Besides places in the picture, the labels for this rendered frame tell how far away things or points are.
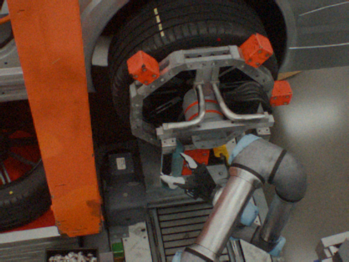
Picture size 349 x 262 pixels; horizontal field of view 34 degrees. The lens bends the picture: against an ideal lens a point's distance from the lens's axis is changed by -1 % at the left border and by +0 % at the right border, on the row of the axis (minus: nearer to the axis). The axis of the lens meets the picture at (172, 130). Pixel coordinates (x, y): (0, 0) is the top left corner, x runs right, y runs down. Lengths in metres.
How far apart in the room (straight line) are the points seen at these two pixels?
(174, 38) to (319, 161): 1.46
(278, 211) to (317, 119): 1.58
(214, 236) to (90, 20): 0.90
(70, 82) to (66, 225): 0.79
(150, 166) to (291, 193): 1.15
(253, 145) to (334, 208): 1.40
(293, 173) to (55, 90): 0.73
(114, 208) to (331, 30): 1.16
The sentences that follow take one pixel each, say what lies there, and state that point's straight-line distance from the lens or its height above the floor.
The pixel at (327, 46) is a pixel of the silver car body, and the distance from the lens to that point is 2.51.
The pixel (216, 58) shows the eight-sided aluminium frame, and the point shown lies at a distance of 2.03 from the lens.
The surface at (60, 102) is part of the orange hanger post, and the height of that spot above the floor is 1.33.
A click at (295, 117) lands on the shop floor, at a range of 3.39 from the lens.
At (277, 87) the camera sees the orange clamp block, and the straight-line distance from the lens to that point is 2.30.
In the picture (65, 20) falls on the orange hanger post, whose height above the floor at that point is 1.63.
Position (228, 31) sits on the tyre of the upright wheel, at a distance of 2.07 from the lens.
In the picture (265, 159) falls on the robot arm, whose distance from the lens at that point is 1.75.
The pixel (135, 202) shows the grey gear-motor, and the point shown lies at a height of 0.40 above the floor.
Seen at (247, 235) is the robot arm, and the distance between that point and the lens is 2.08.
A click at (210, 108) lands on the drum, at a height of 0.92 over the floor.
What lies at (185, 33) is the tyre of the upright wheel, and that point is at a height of 1.17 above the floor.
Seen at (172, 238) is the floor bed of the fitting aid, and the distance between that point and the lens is 2.80.
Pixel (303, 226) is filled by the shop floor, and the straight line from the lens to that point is 3.01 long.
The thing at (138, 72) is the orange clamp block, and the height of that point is 1.09.
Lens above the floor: 2.57
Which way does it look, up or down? 53 degrees down
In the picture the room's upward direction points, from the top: 5 degrees clockwise
